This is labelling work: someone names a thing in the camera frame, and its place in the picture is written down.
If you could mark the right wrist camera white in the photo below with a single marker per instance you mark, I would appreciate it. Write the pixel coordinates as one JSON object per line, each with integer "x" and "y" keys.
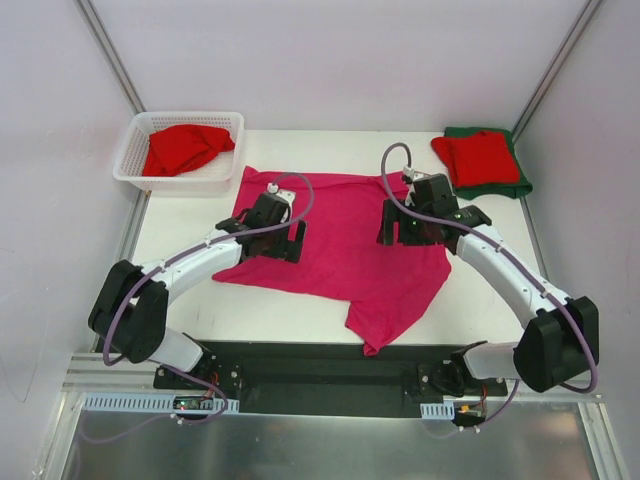
{"x": 410, "y": 175}

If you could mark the grey cable duct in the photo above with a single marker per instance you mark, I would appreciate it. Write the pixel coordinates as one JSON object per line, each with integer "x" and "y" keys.
{"x": 158, "y": 403}
{"x": 444, "y": 411}

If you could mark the folded red t shirt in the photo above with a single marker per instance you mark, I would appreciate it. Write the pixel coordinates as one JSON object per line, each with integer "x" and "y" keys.
{"x": 479, "y": 159}

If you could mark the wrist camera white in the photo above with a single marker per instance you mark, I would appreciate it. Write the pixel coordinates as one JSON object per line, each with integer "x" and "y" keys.
{"x": 410, "y": 175}
{"x": 286, "y": 195}

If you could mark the right grey cable duct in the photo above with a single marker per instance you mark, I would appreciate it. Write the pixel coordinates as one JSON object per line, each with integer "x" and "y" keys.
{"x": 444, "y": 411}

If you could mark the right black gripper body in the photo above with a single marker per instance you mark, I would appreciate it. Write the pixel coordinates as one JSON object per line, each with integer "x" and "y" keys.
{"x": 400, "y": 232}

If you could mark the white plastic basket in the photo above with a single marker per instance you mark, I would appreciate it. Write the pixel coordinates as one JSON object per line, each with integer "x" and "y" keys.
{"x": 213, "y": 179}

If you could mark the red crumpled t shirt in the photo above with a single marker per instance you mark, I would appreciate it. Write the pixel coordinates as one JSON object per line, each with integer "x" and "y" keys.
{"x": 184, "y": 148}

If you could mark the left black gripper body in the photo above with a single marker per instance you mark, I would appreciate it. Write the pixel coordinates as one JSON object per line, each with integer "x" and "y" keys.
{"x": 282, "y": 250}

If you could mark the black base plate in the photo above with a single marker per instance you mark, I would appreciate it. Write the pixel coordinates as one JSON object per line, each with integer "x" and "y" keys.
{"x": 327, "y": 379}

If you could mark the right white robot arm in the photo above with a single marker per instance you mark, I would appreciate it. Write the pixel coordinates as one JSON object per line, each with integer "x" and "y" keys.
{"x": 560, "y": 338}

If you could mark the left grey cable duct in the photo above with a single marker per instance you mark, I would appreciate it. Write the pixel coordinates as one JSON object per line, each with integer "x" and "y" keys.
{"x": 158, "y": 403}

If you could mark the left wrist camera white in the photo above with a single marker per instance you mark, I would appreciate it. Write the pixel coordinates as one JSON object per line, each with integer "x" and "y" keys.
{"x": 286, "y": 195}

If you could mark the folded green t shirt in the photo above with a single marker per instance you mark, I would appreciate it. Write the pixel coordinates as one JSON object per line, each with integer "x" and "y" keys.
{"x": 514, "y": 191}

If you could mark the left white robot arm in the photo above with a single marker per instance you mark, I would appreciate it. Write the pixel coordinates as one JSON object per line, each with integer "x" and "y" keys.
{"x": 130, "y": 312}

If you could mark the pink t shirt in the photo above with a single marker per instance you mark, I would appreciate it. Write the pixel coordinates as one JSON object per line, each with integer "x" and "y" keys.
{"x": 388, "y": 288}

